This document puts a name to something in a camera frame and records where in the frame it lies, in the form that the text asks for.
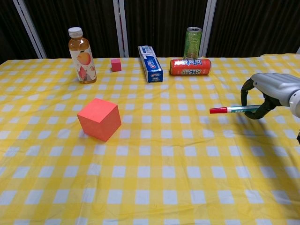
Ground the red capped marker pen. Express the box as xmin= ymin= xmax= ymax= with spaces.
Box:
xmin=209 ymin=105 xmax=262 ymax=115

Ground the yellow white checked tablecloth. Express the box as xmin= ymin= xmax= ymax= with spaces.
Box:
xmin=0 ymin=53 xmax=300 ymax=225

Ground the blue white toothpaste box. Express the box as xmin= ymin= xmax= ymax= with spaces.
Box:
xmin=137 ymin=45 xmax=164 ymax=83

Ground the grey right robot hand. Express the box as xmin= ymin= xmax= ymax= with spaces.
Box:
xmin=241 ymin=73 xmax=300 ymax=120

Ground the large pink cube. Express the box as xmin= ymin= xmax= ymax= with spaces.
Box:
xmin=76 ymin=97 xmax=122 ymax=143

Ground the orange Arctic Ocean can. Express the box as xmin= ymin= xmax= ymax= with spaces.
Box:
xmin=170 ymin=58 xmax=212 ymax=76

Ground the orange juice plastic bottle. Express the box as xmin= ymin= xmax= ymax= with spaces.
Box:
xmin=68 ymin=27 xmax=98 ymax=84

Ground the white metal frame post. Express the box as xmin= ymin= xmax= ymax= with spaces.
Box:
xmin=112 ymin=0 xmax=129 ymax=58
xmin=13 ymin=0 xmax=47 ymax=59
xmin=199 ymin=0 xmax=218 ymax=58

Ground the green drink can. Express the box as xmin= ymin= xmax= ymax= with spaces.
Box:
xmin=183 ymin=26 xmax=203 ymax=60

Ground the small pink cube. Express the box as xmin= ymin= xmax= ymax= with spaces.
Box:
xmin=110 ymin=59 xmax=122 ymax=72

